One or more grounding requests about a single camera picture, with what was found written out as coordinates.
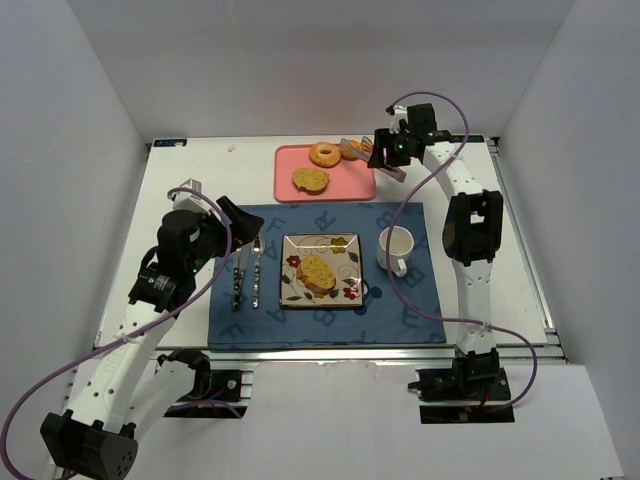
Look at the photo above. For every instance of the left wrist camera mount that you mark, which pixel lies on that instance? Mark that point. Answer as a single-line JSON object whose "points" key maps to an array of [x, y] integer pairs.
{"points": [[188, 201]]}

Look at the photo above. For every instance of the metal serving tongs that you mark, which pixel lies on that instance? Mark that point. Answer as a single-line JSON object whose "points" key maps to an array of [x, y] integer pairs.
{"points": [[365, 151]]}

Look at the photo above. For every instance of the square floral plate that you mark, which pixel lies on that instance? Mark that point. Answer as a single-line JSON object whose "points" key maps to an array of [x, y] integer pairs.
{"points": [[342, 252]]}

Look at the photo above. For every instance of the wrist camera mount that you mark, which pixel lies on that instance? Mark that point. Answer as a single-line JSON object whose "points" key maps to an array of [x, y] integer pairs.
{"points": [[399, 119], [188, 201]]}

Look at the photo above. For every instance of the blue table label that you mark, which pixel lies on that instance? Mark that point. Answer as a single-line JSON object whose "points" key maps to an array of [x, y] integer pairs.
{"points": [[169, 143], [472, 138]]}

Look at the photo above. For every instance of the round bread roll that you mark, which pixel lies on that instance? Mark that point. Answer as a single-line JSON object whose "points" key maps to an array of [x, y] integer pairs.
{"points": [[350, 149]]}

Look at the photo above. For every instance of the blue letter placemat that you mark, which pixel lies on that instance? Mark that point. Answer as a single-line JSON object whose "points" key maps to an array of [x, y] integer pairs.
{"points": [[382, 319]]}

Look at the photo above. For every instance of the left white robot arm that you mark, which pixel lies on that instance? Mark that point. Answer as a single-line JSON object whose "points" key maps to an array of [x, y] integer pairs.
{"points": [[98, 434]]}

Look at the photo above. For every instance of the silver knife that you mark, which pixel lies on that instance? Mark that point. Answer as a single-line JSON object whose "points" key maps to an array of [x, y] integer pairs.
{"points": [[246, 250]]}

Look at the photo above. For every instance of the right blue table label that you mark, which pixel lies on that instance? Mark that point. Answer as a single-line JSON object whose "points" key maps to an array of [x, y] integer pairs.
{"points": [[472, 138]]}

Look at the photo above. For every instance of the left blue table label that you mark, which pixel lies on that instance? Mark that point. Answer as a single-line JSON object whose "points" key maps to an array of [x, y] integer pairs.
{"points": [[169, 143]]}

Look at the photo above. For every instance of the herb bread slice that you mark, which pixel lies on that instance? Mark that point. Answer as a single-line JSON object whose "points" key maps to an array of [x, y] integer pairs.
{"points": [[310, 180], [316, 275]]}

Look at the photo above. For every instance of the pink serving tray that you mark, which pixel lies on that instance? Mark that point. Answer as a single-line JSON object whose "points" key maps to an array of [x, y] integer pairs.
{"points": [[349, 180]]}

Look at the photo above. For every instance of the sesame bagel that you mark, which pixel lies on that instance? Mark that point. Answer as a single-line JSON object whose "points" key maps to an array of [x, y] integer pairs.
{"points": [[324, 154]]}

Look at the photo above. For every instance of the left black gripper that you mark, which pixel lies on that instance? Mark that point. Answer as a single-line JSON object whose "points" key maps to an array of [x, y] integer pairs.
{"points": [[226, 223]]}

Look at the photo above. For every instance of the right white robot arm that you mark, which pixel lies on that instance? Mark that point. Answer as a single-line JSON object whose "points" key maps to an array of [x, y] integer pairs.
{"points": [[472, 229]]}

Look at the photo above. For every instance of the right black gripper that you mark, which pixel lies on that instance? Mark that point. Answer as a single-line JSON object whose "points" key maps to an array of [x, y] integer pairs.
{"points": [[382, 151]]}

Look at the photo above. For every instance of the silver spoon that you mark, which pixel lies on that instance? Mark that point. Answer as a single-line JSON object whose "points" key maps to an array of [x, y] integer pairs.
{"points": [[258, 250]]}

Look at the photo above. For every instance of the silver fork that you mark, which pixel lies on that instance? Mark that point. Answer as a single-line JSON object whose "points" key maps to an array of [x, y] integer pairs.
{"points": [[236, 279]]}

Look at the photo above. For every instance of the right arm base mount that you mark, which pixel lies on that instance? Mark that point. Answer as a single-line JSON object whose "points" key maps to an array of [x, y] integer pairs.
{"points": [[443, 402]]}

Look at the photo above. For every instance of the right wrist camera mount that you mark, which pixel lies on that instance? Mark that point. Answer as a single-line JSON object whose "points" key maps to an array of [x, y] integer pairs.
{"points": [[399, 119]]}

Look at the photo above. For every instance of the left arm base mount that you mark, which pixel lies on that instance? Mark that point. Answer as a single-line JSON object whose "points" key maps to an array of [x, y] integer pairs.
{"points": [[218, 393]]}

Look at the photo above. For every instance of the white ceramic mug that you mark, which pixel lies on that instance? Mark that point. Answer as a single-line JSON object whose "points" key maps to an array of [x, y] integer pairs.
{"points": [[394, 248]]}

